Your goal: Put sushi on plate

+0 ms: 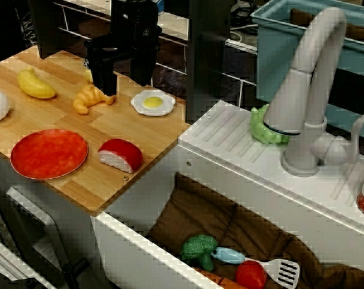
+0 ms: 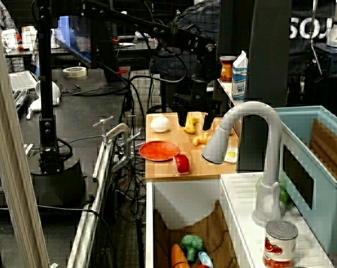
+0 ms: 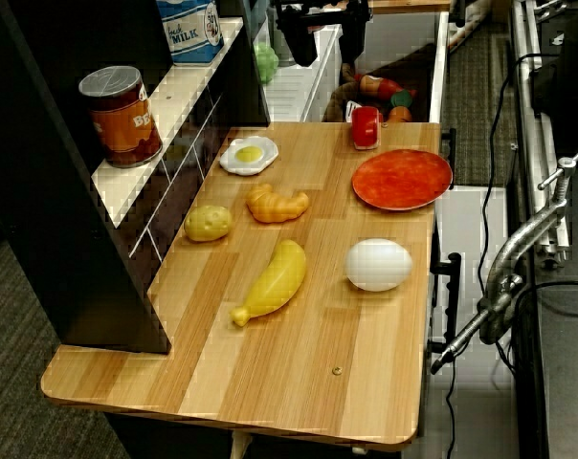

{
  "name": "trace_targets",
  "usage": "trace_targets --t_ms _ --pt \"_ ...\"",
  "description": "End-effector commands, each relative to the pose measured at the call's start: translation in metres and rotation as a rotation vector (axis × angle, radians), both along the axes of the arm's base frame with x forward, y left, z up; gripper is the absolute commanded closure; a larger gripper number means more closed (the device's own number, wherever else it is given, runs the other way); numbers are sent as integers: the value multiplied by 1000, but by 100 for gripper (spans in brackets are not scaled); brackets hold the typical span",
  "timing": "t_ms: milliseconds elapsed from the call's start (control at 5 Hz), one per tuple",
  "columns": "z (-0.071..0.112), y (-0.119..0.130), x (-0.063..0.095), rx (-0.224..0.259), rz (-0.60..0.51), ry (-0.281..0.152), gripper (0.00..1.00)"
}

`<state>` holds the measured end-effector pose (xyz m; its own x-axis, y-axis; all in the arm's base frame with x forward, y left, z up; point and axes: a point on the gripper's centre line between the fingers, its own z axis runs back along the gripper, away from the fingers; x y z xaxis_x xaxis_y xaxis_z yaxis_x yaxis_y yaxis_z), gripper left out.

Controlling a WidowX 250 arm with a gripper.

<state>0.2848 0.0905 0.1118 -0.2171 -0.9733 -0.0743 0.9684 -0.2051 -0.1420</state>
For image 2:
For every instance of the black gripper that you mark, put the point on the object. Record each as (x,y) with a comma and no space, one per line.
(199,93)

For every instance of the red and white toy sushi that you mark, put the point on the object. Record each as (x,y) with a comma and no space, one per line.
(182,164)

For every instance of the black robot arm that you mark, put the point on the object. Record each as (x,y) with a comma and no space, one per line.
(46,83)

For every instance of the red round plate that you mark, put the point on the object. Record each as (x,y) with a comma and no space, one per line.
(158,151)

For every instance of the yellow toy banana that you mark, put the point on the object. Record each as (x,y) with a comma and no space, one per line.
(192,125)

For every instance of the orange toy croissant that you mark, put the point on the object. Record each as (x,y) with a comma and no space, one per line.
(200,139)

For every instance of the white toy egg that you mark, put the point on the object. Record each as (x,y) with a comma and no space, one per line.
(160,124)

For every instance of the wooden countertop board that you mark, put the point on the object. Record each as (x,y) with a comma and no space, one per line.
(207,166)

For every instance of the toy fried egg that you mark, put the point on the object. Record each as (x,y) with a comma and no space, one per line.
(231,155)

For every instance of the blue white milk carton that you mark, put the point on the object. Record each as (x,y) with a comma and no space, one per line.
(239,81)

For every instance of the orange sauce jar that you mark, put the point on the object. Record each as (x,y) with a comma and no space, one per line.
(227,69)

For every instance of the metal c-clamp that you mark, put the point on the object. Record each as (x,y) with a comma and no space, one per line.
(124,134)

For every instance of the white toy sink unit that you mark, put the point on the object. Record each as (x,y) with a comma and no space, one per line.
(241,195)

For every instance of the grey toy faucet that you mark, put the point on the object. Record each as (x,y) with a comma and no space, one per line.
(269,181)

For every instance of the green toy lettuce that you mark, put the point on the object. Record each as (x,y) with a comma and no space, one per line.
(285,196)

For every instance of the green toy broccoli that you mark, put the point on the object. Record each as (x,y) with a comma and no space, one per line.
(192,245)

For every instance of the masking tape roll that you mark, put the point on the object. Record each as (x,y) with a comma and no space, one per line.
(75,72)

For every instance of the orange toy carrot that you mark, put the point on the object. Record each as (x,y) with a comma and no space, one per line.
(178,257)

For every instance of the white rounded device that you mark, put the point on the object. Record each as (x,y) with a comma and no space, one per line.
(55,93)

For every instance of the black banner white letters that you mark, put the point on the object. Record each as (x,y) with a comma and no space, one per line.
(310,28)

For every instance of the red toy tomato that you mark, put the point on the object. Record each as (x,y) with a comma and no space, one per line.
(203,266)

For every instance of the blue panel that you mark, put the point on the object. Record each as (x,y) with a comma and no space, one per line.
(71,36)

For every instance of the tomato soup can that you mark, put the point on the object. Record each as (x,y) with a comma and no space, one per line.
(280,245)

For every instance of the teal plastic bin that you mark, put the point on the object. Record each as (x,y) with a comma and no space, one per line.
(330,212)

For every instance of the silver keyboard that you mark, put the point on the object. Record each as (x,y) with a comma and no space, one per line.
(22,81)

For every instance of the light wooden beam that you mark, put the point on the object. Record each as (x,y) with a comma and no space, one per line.
(15,167)

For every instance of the black vertical post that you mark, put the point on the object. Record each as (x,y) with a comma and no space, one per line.
(269,69)

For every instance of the aluminium frame rail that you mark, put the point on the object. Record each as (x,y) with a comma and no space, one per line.
(87,217)

